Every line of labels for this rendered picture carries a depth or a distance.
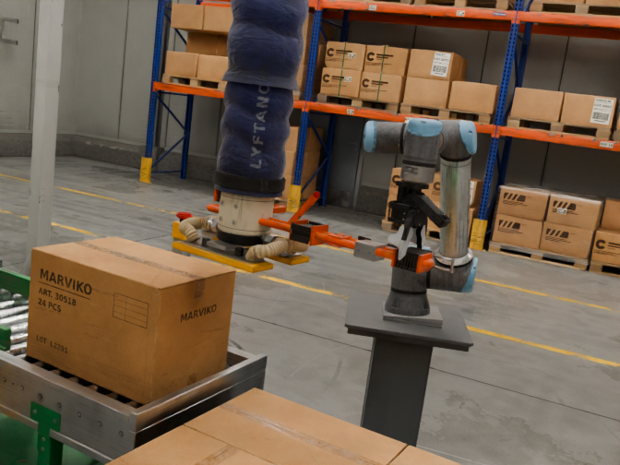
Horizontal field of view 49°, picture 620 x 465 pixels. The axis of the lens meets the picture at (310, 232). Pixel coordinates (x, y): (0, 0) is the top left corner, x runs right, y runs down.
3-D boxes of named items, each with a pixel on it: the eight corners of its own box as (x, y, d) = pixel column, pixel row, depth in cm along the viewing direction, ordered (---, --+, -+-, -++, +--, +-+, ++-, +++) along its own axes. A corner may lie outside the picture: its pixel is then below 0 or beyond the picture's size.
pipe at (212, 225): (176, 236, 221) (178, 219, 220) (229, 230, 241) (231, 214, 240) (257, 260, 202) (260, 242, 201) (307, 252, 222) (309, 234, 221)
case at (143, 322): (25, 354, 248) (31, 247, 241) (108, 330, 283) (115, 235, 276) (149, 408, 220) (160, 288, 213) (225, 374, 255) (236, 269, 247)
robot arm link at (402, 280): (394, 281, 297) (398, 242, 295) (434, 287, 292) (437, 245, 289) (387, 288, 283) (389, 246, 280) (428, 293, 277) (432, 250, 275)
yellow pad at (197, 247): (171, 247, 220) (172, 232, 219) (193, 244, 228) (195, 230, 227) (252, 273, 201) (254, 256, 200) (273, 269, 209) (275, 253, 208)
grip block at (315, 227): (286, 240, 205) (289, 220, 204) (305, 237, 213) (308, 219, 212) (309, 246, 200) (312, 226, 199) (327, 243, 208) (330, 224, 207)
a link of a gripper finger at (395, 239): (384, 256, 187) (396, 225, 188) (403, 261, 183) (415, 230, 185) (379, 252, 184) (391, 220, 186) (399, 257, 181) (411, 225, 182)
